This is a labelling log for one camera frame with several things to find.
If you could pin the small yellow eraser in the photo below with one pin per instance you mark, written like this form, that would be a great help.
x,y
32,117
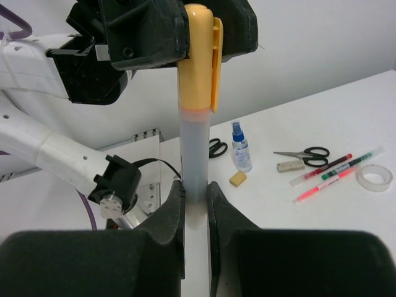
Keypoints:
x,y
238,178

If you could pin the orange highlighter pen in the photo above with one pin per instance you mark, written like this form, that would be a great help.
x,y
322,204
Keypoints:
x,y
194,132

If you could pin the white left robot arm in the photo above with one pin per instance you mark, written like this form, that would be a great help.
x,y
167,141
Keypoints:
x,y
109,181

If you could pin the clear tape roll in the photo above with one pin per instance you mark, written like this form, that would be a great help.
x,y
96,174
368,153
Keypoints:
x,y
374,178

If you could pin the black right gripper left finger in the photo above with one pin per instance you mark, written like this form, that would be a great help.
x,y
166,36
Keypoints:
x,y
145,261

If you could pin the small black handled scissors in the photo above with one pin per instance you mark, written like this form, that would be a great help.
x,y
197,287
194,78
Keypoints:
x,y
314,157

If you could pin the blue capped glue bottle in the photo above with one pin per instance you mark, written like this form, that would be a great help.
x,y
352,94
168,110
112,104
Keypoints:
x,y
240,146

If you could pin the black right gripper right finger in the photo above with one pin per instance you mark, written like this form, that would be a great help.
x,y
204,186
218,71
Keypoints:
x,y
246,260

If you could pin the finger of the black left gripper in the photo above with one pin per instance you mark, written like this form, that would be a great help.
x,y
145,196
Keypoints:
x,y
240,27
145,34

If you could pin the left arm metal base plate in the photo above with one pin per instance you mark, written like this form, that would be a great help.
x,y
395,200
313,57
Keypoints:
x,y
140,146

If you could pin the beige eraser stick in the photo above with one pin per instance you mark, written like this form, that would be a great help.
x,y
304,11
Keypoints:
x,y
289,166

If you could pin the yellow marker cap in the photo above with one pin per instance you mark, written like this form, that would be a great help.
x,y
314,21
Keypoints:
x,y
199,74

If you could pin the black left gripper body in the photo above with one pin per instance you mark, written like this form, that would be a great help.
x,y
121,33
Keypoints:
x,y
87,80

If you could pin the pink pen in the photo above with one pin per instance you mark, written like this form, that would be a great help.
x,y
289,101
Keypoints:
x,y
328,182

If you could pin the red pen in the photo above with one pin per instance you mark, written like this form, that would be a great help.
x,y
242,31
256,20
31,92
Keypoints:
x,y
304,177

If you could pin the green pen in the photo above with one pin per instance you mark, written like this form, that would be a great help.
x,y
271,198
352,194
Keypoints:
x,y
353,163

